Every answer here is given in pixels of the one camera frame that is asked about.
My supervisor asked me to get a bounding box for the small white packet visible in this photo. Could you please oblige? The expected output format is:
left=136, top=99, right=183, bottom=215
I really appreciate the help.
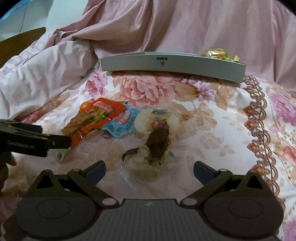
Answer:
left=52, top=149, right=68, bottom=164

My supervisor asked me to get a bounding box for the dusky pink cloth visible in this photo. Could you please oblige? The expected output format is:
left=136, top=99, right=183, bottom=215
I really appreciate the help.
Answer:
left=44, top=0, right=296, bottom=91

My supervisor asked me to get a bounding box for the brown snack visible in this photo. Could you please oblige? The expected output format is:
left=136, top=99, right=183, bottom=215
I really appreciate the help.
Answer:
left=121, top=127, right=177, bottom=178

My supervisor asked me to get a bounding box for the red orange snack packet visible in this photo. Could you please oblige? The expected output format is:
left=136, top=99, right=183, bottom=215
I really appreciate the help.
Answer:
left=62, top=98, right=126, bottom=148

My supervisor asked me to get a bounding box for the wooden furniture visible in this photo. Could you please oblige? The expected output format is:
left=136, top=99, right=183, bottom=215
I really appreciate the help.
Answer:
left=0, top=27, right=47, bottom=61

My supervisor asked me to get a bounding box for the round white rice cake packet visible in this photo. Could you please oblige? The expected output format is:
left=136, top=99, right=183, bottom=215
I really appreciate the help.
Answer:
left=135, top=107, right=181, bottom=138

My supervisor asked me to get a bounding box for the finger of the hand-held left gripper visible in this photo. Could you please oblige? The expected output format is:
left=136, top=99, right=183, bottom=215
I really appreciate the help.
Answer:
left=35, top=134, right=73, bottom=157

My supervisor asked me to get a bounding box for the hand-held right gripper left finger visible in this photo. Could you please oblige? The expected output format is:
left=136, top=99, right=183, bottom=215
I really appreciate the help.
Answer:
left=30, top=161, right=114, bottom=207

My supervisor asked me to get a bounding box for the person's left hand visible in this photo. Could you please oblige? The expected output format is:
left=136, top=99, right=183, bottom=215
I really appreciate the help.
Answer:
left=0, top=153, right=17, bottom=194

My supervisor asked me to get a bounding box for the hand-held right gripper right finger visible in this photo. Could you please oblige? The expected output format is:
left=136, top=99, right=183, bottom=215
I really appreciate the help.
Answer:
left=181, top=161, right=271, bottom=207

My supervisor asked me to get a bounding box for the floral bed sheet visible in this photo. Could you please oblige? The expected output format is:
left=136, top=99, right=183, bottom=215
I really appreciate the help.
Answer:
left=0, top=70, right=296, bottom=241

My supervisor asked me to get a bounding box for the wrapped bread packet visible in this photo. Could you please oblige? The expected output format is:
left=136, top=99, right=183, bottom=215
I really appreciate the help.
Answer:
left=201, top=48, right=230, bottom=59

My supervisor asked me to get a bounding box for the pale pink quilt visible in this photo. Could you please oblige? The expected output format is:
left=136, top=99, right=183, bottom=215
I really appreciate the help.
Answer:
left=0, top=29, right=102, bottom=121

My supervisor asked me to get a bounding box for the blue snack packet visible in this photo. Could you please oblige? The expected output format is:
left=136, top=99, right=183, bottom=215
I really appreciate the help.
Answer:
left=102, top=105, right=141, bottom=139

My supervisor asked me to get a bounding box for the grey cardboard box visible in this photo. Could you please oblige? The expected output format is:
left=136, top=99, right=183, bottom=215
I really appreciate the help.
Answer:
left=100, top=51, right=246, bottom=87

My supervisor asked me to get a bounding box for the blue plastic sheet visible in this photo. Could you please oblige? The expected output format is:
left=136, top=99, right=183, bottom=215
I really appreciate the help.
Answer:
left=1, top=8, right=14, bottom=20

